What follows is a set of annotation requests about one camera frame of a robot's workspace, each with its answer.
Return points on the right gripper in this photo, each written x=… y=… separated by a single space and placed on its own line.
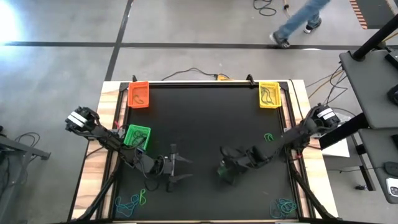
x=242 y=158

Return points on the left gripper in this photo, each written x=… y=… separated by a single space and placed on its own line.
x=171 y=166

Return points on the teal rubber band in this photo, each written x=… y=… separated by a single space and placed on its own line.
x=134 y=199
x=117 y=202
x=263 y=96
x=273 y=214

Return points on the dark red rubber band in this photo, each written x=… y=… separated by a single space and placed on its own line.
x=138 y=101

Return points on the purple rubber band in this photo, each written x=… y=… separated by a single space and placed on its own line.
x=271 y=100

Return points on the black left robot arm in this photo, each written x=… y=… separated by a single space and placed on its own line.
x=105 y=138

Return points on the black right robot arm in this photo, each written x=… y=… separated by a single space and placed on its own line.
x=295 y=135

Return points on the green plastic basket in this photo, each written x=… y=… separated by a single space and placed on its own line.
x=128 y=143

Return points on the orange plastic basket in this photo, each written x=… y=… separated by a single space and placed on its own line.
x=143 y=88

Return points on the black clamp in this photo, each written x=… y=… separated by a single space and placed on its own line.
x=134 y=78
x=250 y=79

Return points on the yellow plug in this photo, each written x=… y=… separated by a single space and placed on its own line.
x=223 y=77

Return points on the yellow plastic basket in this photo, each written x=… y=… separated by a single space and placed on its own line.
x=276 y=88

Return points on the white paper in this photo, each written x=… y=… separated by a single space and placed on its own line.
x=337 y=151

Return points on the black beam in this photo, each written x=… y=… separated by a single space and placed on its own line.
x=342 y=132

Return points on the grey desk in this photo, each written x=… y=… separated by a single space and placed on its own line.
x=370 y=87
x=379 y=149

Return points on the black computer mouse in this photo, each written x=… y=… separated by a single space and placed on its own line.
x=392 y=168

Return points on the smartphone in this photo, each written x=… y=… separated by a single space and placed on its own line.
x=393 y=186

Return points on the grey metal stand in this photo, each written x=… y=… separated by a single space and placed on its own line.
x=18 y=146

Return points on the person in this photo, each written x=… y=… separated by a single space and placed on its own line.
x=298 y=18

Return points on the black pole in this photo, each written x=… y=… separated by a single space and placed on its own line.
x=376 y=37

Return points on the black mat with orange stripes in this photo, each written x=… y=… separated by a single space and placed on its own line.
x=373 y=12

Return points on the black diagonal frame strut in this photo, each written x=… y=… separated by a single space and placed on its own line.
x=102 y=193
x=308 y=193

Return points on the black table border frame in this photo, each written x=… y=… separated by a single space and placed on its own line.
x=202 y=84

